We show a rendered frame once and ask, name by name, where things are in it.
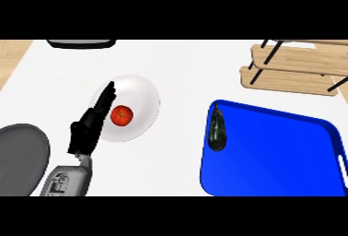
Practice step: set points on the grey round plate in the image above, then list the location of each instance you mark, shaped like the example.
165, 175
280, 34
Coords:
21, 159

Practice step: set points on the red tomato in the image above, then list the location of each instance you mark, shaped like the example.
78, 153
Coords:
121, 115

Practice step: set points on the dark eggplant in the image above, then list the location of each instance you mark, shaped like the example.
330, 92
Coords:
217, 132

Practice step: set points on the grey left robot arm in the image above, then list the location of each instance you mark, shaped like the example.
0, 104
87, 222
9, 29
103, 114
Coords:
68, 179

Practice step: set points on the black and grey appliance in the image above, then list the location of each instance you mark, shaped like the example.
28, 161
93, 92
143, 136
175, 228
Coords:
81, 43

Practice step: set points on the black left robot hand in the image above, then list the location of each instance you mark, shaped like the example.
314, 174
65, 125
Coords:
90, 123

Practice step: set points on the blue tray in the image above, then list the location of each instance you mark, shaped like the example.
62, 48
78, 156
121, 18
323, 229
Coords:
276, 153

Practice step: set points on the white round plate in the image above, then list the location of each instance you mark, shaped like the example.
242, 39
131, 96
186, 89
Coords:
136, 98

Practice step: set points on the wooden tiered shelf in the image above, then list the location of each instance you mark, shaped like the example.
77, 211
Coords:
293, 72

